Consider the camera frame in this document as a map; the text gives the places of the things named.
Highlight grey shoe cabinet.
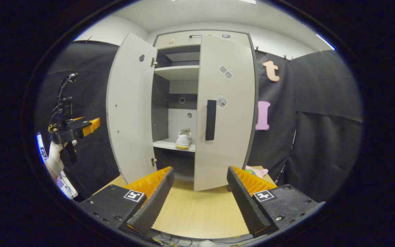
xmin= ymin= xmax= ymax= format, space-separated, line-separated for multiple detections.
xmin=151 ymin=30 xmax=259 ymax=191

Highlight white shoe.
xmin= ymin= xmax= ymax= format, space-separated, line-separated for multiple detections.
xmin=175 ymin=128 xmax=193 ymax=150

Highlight wide ceiling light panel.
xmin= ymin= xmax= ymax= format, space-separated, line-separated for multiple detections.
xmin=172 ymin=0 xmax=256 ymax=4

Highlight black right door handle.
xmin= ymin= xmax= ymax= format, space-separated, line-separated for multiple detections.
xmin=205 ymin=100 xmax=217 ymax=141

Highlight black backdrop cloth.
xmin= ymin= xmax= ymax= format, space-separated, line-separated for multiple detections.
xmin=35 ymin=40 xmax=363 ymax=203

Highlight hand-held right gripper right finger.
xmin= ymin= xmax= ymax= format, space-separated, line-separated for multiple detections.
xmin=227 ymin=166 xmax=325 ymax=238

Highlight pink plush toy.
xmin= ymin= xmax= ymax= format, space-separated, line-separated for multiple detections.
xmin=245 ymin=166 xmax=269 ymax=179

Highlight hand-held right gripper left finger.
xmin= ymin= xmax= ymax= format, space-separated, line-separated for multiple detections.
xmin=77 ymin=167 xmax=175 ymax=237

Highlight grey cabinet door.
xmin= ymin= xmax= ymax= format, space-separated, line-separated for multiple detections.
xmin=193 ymin=34 xmax=255 ymax=191
xmin=106 ymin=33 xmax=157 ymax=184

